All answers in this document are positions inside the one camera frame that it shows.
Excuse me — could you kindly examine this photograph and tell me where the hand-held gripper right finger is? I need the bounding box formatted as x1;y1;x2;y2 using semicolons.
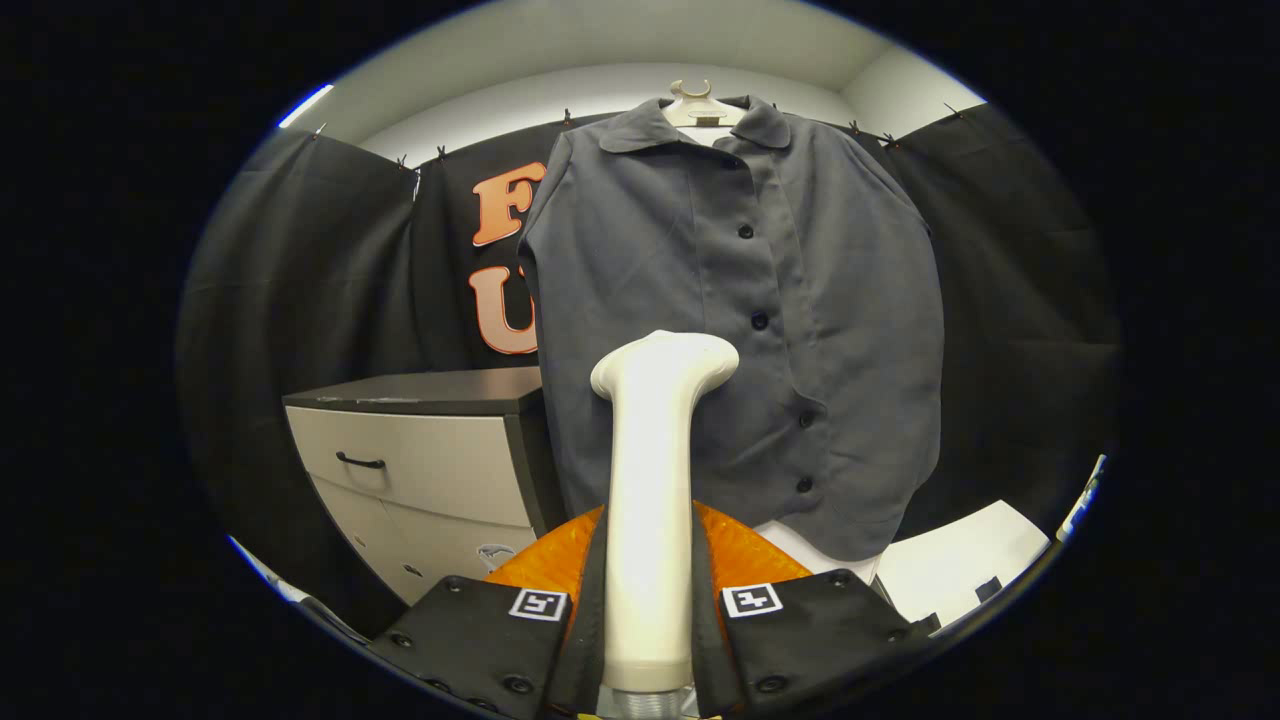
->
690;500;936;720

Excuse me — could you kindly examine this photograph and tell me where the narrow ceiling light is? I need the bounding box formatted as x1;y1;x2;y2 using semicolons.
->
278;83;336;129

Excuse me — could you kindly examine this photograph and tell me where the grey drawer cabinet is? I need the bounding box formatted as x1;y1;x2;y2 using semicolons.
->
283;367;566;611

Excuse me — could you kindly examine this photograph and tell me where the grey button-up shirt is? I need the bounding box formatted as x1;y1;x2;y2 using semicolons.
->
518;95;946;561

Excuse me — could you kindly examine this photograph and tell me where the white garment steamer head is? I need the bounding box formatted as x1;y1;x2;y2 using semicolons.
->
590;330;741;696

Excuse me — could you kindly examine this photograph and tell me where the row of black clips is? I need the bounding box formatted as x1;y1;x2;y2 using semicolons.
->
312;100;966;171

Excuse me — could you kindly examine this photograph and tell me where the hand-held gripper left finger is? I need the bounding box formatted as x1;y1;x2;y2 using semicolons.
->
365;505;611;720

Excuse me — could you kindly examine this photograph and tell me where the white table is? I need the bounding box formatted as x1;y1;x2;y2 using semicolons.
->
875;500;1051;633

